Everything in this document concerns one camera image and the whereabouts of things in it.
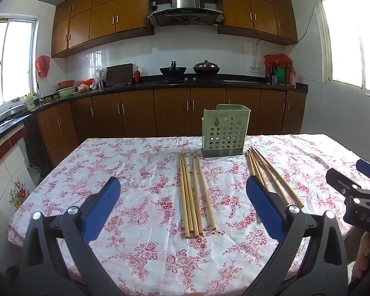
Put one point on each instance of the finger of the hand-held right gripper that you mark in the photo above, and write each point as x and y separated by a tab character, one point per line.
348	186
368	169

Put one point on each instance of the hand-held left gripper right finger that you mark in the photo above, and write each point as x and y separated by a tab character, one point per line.
263	206

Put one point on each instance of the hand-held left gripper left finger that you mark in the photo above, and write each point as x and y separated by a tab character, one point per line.
101	209

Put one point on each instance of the green plastic chopstick holder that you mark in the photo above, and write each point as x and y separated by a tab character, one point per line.
225	129

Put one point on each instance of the person's right hand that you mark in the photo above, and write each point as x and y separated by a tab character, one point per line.
362	252

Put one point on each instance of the floral white tablecloth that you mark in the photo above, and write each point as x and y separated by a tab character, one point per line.
141	172

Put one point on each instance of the red labelled bottle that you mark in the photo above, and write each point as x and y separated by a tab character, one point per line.
293	78

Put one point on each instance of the wooden base cabinets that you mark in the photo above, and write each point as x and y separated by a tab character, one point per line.
172	111

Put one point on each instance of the green basin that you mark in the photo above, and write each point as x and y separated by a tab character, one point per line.
66	92

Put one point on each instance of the red and white plastic bag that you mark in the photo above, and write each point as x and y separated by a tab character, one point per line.
85	84

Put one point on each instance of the black kitchen countertop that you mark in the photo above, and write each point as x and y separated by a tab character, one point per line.
234	84

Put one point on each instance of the bright window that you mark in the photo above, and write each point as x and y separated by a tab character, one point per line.
351	43

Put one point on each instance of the yellow dish soap bottle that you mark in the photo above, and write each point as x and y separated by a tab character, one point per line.
30	101

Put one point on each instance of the red basin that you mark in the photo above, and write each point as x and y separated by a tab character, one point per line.
66	84

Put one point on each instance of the group of condiment bottles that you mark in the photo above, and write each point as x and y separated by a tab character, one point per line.
277	75

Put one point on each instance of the sink faucet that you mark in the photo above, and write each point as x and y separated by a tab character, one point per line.
38	94

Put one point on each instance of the grey pan lid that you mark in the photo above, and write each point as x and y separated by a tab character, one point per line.
12	111

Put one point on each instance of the dark cutting board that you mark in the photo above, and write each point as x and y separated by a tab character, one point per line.
119	74

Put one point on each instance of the red bag over condiments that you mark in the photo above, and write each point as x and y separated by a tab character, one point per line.
277	59

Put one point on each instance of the gas stove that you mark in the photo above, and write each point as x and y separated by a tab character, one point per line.
191	80

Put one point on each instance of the black pot with lid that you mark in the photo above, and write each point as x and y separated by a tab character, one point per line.
206	69

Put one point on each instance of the red hanging plastic bag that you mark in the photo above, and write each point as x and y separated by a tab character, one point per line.
43	66

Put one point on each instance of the black wok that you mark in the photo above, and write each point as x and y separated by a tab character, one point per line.
172	71

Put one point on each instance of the steel range hood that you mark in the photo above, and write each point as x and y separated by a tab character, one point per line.
185	12

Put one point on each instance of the wall outlet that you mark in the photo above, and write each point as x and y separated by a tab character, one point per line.
255	69

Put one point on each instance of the window with sliding frame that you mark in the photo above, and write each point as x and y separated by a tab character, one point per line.
15	61

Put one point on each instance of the wooden wall cabinet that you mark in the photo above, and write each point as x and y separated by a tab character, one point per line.
252	9
104	15

